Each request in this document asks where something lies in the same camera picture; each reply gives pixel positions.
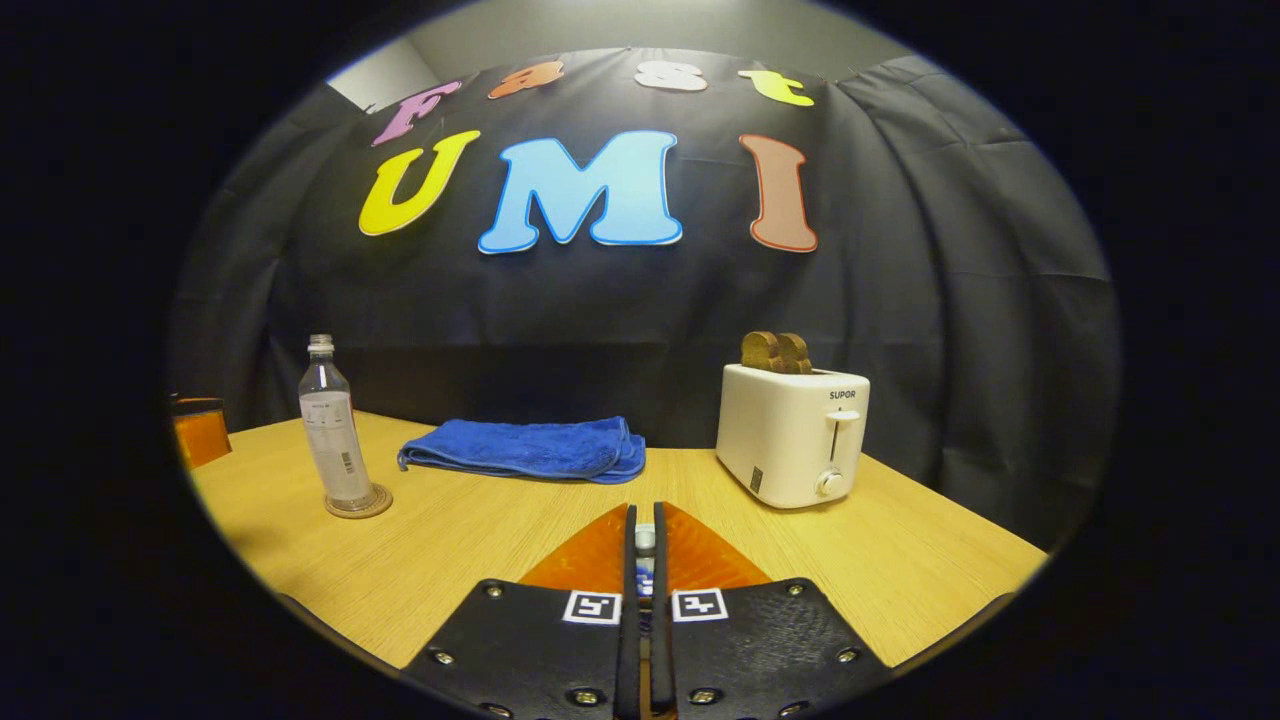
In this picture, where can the brown toast slice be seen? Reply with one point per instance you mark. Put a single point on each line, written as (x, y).
(796, 355)
(760, 352)

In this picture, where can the blue folded towel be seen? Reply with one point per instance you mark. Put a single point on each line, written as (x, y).
(520, 448)

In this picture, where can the white toaster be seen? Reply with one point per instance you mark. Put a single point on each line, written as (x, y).
(785, 435)

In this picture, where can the round coaster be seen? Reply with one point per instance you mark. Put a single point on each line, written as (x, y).
(375, 503)

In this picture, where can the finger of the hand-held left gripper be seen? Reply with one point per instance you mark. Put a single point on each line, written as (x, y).
(200, 435)

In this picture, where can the clear plastic water bottle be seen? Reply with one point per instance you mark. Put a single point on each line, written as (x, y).
(335, 440)

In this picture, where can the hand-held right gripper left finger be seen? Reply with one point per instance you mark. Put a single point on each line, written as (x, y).
(629, 640)

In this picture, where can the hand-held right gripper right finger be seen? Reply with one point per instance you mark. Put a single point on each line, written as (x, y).
(661, 650)

